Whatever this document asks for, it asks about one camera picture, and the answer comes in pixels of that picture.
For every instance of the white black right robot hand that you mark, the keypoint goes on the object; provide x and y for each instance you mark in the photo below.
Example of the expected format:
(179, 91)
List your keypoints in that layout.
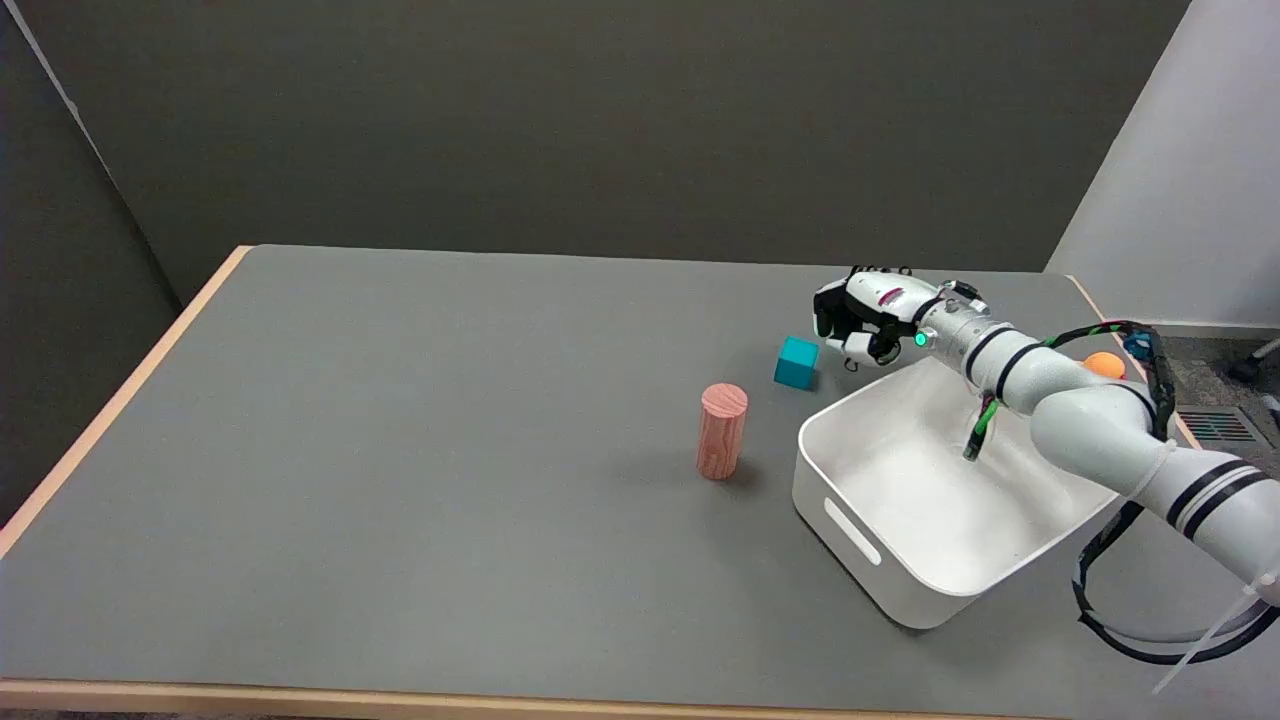
(872, 298)

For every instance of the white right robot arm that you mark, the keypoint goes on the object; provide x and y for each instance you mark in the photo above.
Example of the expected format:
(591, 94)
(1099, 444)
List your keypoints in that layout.
(1085, 413)

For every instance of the blue cube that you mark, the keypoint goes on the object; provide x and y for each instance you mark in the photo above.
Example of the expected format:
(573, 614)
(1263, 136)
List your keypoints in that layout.
(796, 362)

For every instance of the pink wooden cylinder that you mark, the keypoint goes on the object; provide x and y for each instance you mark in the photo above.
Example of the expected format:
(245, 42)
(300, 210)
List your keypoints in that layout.
(722, 430)

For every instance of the white plastic bin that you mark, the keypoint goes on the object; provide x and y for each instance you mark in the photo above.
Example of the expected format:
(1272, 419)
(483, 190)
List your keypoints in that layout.
(930, 490)

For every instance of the orange ball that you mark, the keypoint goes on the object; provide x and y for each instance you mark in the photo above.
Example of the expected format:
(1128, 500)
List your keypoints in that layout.
(1105, 363)

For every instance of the floor vent grille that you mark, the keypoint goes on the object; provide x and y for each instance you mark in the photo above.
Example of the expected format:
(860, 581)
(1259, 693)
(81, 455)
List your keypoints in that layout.
(1222, 426)

